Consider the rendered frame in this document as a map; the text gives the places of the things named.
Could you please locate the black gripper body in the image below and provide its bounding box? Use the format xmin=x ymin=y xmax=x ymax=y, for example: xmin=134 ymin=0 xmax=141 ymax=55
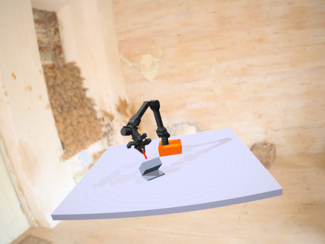
xmin=126 ymin=133 xmax=151 ymax=148

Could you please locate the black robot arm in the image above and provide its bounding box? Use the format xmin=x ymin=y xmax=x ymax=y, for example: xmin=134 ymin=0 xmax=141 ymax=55
xmin=120 ymin=100 xmax=170 ymax=146

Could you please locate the grey sloped panel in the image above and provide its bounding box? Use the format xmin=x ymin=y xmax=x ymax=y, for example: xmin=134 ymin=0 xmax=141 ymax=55
xmin=139 ymin=157 xmax=165 ymax=181

